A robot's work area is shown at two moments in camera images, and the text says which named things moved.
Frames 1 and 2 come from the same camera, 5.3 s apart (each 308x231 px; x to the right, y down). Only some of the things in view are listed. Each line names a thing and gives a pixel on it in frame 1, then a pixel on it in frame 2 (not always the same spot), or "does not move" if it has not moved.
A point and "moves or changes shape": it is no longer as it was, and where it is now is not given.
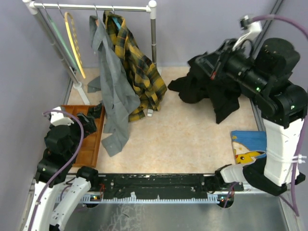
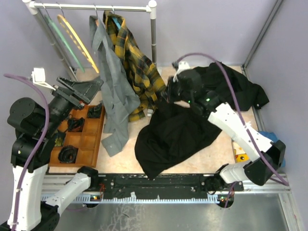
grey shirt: x=120 y=97 does not move
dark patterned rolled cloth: x=95 y=110 does not move
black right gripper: x=212 y=63 → x=171 y=84
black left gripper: x=89 y=126 → x=85 y=90
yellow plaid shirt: x=149 y=87 does not move
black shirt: x=197 y=85 moves or changes shape
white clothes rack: x=32 y=8 does not move
